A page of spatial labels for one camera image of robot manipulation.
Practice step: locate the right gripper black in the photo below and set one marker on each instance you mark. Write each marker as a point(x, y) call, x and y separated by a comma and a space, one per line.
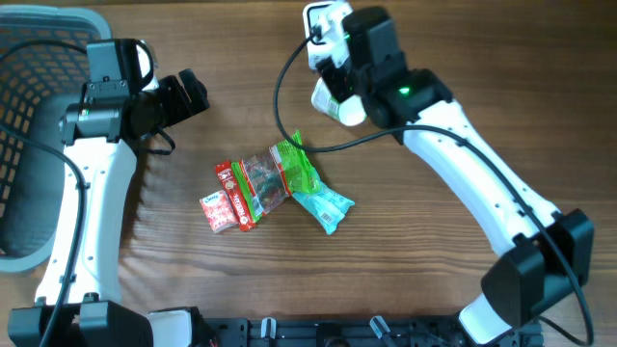
point(335, 84)

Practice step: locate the cup noodles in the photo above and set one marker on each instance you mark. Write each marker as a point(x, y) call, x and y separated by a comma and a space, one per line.
point(349, 112)

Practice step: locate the white barcode scanner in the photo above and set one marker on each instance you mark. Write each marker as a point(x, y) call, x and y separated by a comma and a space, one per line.
point(315, 47)

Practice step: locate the red chocolate wafer bar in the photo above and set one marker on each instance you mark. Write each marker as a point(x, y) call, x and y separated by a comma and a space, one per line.
point(231, 185)

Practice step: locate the grey plastic mesh basket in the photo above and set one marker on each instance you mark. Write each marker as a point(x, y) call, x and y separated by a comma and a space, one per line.
point(43, 69)

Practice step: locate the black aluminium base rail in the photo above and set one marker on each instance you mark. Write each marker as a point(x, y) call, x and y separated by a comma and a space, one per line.
point(416, 331)

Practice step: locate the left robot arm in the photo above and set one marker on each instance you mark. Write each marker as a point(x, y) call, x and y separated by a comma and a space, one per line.
point(78, 302)

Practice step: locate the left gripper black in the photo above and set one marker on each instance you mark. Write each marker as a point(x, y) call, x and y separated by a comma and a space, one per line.
point(180, 97)

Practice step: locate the small red tissue pack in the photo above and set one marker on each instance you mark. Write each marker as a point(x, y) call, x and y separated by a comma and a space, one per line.
point(218, 211)

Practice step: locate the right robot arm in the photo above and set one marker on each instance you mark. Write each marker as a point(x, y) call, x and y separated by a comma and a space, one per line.
point(543, 255)

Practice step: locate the teal snack packet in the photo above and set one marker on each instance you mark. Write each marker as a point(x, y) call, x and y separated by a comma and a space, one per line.
point(328, 207)

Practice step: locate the green gummy candy bag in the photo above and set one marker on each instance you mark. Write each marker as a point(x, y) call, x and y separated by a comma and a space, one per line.
point(268, 178)

